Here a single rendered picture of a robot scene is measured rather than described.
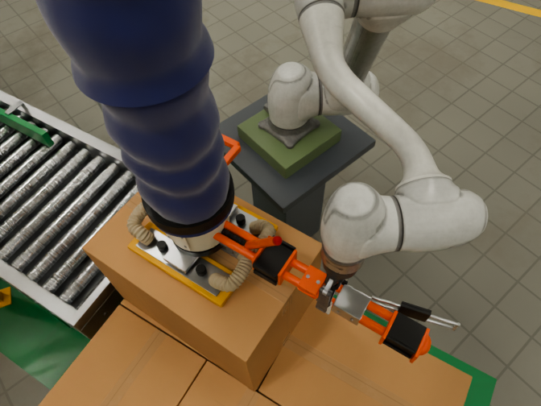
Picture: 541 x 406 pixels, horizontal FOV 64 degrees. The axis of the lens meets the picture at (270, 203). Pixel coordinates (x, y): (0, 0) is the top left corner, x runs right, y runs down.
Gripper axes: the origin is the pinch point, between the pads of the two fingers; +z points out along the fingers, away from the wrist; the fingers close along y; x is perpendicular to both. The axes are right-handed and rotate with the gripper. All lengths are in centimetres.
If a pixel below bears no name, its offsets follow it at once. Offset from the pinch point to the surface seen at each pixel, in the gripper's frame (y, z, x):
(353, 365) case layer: -2, 53, 12
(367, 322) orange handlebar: 2.8, -1.9, 10.3
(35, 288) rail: 38, 48, -98
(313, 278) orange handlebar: 0.1, -2.4, -5.5
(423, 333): -1.2, -3.4, 21.8
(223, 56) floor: -163, 108, -169
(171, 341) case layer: 25, 53, -45
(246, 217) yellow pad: -11.1, 9.5, -34.0
